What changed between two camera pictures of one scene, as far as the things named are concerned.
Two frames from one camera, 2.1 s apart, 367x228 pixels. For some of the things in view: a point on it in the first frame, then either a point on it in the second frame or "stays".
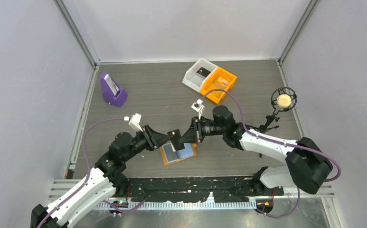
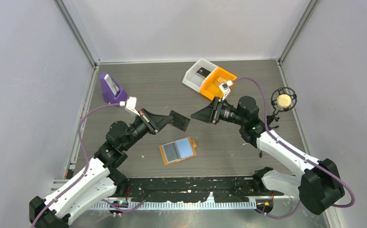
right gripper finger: [194, 134] → [210, 114]
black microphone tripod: [265, 126] stays
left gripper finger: [155, 138] → [155, 122]
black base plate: [207, 190] stays
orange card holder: [170, 156] stays
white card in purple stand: [113, 87] stays
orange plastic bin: [221, 79] stays
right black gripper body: [211, 128] → [229, 114]
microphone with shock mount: [283, 99] stays
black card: [176, 136] → [179, 121]
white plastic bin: [198, 72] stays
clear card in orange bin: [221, 83] stays
